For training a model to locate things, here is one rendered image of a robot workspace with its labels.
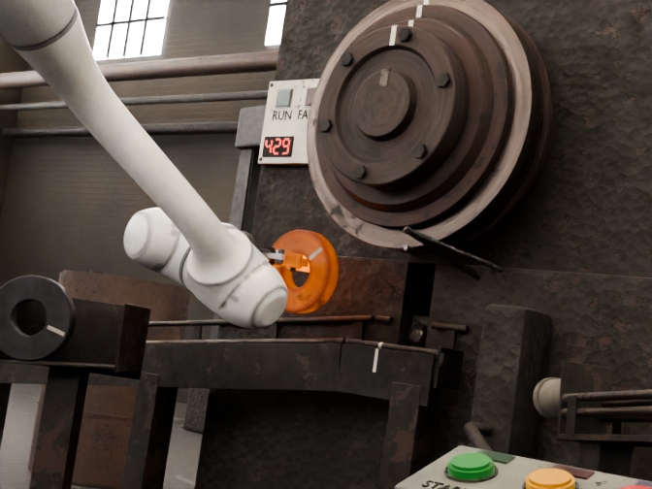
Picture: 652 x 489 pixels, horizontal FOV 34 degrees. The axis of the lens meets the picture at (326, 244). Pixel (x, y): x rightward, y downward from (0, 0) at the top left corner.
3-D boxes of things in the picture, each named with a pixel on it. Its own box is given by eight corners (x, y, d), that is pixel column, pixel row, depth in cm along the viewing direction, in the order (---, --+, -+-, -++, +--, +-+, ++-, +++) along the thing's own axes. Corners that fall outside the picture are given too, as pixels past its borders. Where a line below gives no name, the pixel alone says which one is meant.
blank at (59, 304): (-22, 340, 196) (-29, 340, 192) (16, 262, 197) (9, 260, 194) (53, 375, 194) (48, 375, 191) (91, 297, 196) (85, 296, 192)
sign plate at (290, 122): (263, 165, 231) (276, 83, 233) (361, 166, 215) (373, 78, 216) (256, 163, 229) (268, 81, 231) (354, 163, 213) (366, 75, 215)
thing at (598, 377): (603, 445, 149) (607, 368, 152) (605, 445, 149) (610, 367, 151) (556, 440, 147) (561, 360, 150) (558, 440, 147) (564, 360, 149)
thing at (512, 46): (310, 246, 208) (344, 12, 212) (531, 261, 178) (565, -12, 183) (290, 242, 203) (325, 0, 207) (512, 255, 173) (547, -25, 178)
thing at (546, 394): (567, 421, 158) (570, 380, 160) (601, 420, 150) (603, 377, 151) (531, 416, 157) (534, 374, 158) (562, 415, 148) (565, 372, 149)
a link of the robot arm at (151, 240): (172, 261, 184) (220, 296, 176) (102, 250, 172) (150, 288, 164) (197, 204, 182) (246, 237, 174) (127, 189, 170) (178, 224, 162)
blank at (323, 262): (294, 330, 202) (282, 329, 199) (263, 262, 208) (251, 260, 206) (352, 282, 195) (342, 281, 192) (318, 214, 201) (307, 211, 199)
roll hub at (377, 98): (324, 188, 195) (345, 39, 197) (457, 191, 177) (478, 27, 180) (305, 182, 190) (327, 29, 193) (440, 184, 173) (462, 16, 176)
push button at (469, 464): (463, 468, 96) (462, 448, 96) (503, 475, 93) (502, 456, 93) (440, 483, 93) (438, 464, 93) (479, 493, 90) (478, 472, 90)
